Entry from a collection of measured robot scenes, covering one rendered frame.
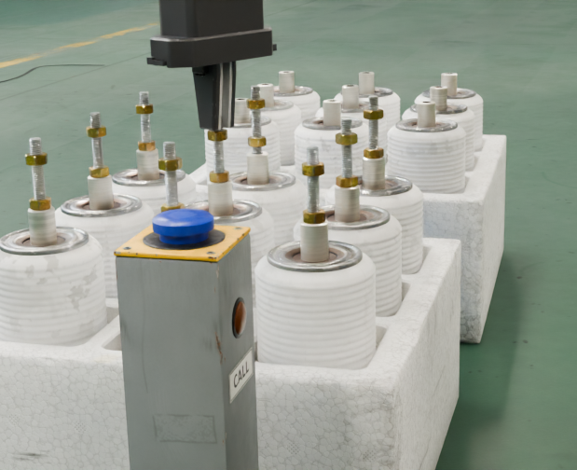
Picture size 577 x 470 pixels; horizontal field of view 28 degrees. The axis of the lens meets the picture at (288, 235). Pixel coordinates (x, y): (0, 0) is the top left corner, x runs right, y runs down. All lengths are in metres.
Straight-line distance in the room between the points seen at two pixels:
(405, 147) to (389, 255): 0.41
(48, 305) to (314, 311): 0.23
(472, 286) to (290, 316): 0.55
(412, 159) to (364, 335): 0.52
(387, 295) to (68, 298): 0.27
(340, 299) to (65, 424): 0.25
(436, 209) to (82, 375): 0.58
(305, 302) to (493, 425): 0.40
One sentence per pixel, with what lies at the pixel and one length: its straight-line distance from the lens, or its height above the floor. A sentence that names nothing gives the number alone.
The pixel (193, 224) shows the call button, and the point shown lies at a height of 0.33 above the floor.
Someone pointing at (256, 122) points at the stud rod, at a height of 0.31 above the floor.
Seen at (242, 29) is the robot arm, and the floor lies 0.42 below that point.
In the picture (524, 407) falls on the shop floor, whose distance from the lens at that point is 1.28.
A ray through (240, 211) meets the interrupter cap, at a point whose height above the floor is 0.25.
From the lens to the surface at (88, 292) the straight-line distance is 0.99.
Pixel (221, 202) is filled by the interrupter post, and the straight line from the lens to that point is 1.05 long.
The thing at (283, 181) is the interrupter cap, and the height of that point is 0.25.
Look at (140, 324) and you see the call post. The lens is 0.75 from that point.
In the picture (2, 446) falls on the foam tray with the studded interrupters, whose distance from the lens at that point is 1.01.
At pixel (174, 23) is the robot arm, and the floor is 0.43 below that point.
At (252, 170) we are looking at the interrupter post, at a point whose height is 0.27.
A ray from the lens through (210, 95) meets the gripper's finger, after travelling 1.03.
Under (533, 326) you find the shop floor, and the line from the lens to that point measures 1.50.
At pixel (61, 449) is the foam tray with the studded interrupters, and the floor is 0.10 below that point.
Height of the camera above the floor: 0.53
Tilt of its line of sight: 16 degrees down
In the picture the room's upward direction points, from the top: 2 degrees counter-clockwise
